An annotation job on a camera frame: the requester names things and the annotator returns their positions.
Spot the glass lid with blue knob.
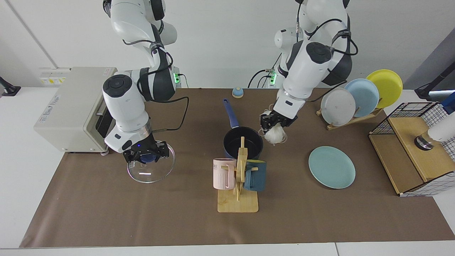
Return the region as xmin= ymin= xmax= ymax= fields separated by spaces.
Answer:
xmin=127 ymin=141 xmax=176 ymax=184

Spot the grey plate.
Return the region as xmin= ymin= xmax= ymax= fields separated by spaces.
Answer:
xmin=320 ymin=87 xmax=357 ymax=127

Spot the pale green plate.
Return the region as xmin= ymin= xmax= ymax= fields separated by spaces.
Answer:
xmin=308 ymin=145 xmax=357 ymax=190

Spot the wooden plate rack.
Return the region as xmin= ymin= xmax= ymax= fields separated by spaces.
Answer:
xmin=316 ymin=106 xmax=385 ymax=131

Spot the light blue plate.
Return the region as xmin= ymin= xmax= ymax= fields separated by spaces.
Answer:
xmin=344 ymin=78 xmax=380 ymax=118

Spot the yellow plate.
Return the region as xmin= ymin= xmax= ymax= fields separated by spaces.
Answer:
xmin=365 ymin=69 xmax=404 ymax=109

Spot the dark teal cup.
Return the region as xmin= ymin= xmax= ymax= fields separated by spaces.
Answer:
xmin=243 ymin=160 xmax=267 ymax=193

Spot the brown table cloth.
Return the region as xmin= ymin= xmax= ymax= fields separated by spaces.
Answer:
xmin=20 ymin=87 xmax=455 ymax=249

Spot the pink ribbed cup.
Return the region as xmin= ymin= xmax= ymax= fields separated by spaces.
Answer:
xmin=212 ymin=158 xmax=238 ymax=191

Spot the pale toaster oven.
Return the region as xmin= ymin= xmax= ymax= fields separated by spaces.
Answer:
xmin=33 ymin=66 xmax=118 ymax=154

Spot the wooden cup stand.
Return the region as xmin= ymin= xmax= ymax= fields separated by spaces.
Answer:
xmin=217 ymin=136 xmax=259 ymax=213

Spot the black stand with silver tube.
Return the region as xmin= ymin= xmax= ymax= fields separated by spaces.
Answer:
xmin=414 ymin=62 xmax=455 ymax=101

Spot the white tube with dark cap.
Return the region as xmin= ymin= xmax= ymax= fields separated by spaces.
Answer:
xmin=414 ymin=103 xmax=455 ymax=151

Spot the black pot with blue handle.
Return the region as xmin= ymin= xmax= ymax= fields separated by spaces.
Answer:
xmin=222 ymin=98 xmax=264 ymax=160

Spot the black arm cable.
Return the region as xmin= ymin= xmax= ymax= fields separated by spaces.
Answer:
xmin=122 ymin=39 xmax=190 ymax=133
xmin=295 ymin=0 xmax=359 ymax=57

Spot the white wall socket strip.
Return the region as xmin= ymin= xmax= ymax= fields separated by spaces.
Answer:
xmin=38 ymin=67 xmax=67 ymax=86

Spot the wire basket with wooden floor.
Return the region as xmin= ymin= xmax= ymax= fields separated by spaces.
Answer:
xmin=368 ymin=101 xmax=455 ymax=197

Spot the black clamp mount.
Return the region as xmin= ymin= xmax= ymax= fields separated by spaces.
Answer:
xmin=0 ymin=76 xmax=21 ymax=97

